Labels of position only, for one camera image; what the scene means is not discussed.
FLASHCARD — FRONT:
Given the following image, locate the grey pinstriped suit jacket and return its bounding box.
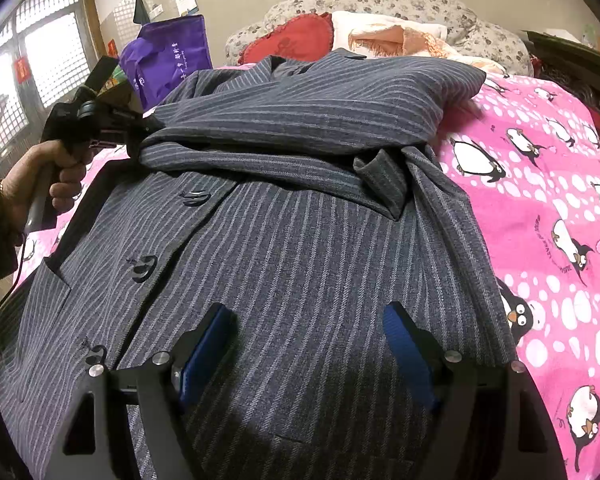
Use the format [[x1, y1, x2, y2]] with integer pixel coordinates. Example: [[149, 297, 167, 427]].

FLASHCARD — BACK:
[[0, 52, 515, 479]]

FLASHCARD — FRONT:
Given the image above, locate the person's left hand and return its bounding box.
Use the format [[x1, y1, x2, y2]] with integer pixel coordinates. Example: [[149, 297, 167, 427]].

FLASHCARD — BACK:
[[0, 140, 95, 233]]

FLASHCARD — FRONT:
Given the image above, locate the purple tote bag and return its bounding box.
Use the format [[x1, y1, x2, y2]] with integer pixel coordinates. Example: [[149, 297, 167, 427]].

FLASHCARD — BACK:
[[119, 14, 212, 110]]

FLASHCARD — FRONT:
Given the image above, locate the red heart shaped pillow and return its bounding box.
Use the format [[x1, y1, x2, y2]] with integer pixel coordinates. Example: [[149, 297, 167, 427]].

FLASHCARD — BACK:
[[238, 12, 334, 65]]

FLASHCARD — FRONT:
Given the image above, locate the pink penguin print quilt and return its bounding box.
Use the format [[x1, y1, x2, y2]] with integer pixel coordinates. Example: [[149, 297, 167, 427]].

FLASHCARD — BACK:
[[11, 62, 600, 480]]

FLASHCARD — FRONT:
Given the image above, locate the white pillow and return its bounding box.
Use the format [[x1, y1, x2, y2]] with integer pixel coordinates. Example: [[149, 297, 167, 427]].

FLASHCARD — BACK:
[[330, 11, 448, 51]]

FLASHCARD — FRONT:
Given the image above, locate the peach fringed cloth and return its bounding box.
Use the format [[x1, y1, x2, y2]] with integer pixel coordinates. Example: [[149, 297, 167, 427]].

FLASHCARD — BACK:
[[348, 25, 507, 76]]

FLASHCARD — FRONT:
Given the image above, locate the grey floral bedding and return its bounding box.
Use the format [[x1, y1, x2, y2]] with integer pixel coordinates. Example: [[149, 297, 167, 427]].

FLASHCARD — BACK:
[[224, 0, 533, 76]]

